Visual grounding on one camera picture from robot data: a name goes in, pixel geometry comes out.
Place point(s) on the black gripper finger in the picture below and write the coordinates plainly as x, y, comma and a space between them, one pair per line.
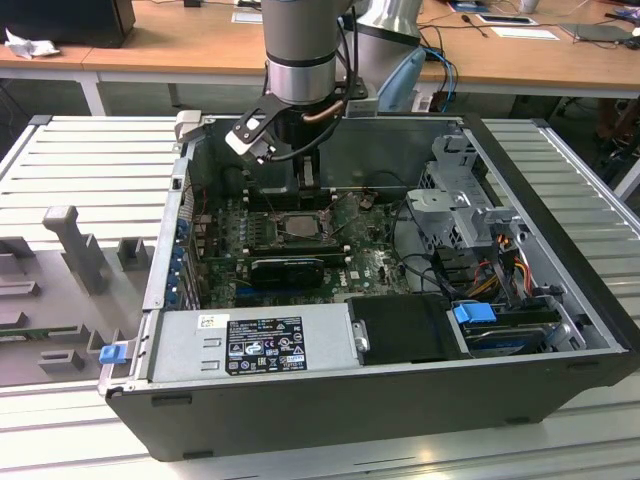
316, 172

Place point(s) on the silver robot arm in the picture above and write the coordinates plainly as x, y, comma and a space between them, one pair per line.
300, 30

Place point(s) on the RAM slot with white latches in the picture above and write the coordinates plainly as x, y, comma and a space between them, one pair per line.
327, 192
280, 202

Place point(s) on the black RAM slot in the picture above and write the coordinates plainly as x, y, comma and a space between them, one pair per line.
300, 250
280, 207
280, 197
295, 243

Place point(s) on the CPU socket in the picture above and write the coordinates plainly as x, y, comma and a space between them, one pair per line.
279, 235

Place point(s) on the round coin cell battery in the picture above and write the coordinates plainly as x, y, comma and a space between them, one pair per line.
367, 201

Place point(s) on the green motherboard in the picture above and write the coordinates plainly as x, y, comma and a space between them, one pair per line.
370, 260

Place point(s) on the pale blue teach pendant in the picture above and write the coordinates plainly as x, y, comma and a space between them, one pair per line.
400, 85

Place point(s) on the black graphics card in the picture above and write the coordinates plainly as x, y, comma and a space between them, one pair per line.
285, 275

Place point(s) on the white flat strip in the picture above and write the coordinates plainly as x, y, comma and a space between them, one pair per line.
247, 17

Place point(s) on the grey metal drive cage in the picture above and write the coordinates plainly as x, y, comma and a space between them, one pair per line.
450, 210

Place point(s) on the black plastic shroud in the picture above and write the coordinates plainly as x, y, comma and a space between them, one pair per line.
400, 330

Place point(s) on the hard disk in blue carrier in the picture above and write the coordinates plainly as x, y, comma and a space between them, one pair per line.
472, 317

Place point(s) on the grey power supply unit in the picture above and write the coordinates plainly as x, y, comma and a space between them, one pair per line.
190, 350

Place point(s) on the white flat device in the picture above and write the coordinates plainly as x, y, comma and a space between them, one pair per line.
502, 19

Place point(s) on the white paper sheet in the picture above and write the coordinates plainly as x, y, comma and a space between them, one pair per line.
525, 33

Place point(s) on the dark grey PC case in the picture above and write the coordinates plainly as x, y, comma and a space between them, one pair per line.
350, 415

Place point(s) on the black box on desk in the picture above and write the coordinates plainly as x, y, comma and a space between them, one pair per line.
65, 20

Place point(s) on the blue plastic case latch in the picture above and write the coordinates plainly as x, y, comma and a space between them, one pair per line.
112, 355

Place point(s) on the crumpled white paper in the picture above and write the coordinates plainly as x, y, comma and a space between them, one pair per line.
30, 45

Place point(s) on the grey parts rack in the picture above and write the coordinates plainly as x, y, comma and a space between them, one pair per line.
50, 300

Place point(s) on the grey laptop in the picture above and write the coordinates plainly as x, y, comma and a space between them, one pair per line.
600, 34

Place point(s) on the green RAM stick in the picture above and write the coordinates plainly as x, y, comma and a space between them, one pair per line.
12, 331

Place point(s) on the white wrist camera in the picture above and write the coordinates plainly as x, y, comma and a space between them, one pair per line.
250, 147

